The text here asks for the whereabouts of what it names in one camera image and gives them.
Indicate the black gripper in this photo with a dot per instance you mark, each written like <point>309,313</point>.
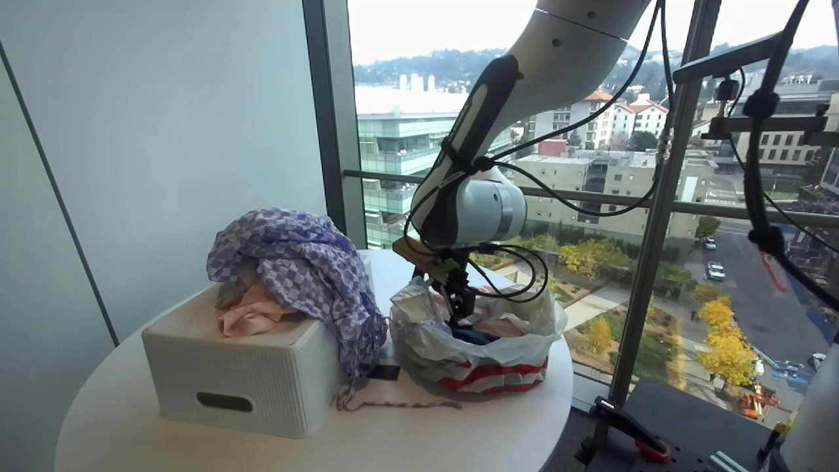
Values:
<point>450,276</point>

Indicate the dark blue shirt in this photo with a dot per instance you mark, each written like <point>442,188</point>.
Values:
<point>473,335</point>

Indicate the purple checkered shirt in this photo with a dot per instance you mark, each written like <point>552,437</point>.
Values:
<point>303,260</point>

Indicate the peach shirt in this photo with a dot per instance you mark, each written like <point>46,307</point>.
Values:
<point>253,313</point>

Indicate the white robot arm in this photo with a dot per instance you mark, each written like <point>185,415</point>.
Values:
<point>465,202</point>

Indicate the white storage box basket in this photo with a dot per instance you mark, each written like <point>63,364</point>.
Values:
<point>277,383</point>

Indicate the white red plastic bag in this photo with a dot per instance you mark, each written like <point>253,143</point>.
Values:
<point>506,358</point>

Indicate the red handled clamp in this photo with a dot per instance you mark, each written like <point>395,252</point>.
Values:
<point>648,446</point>

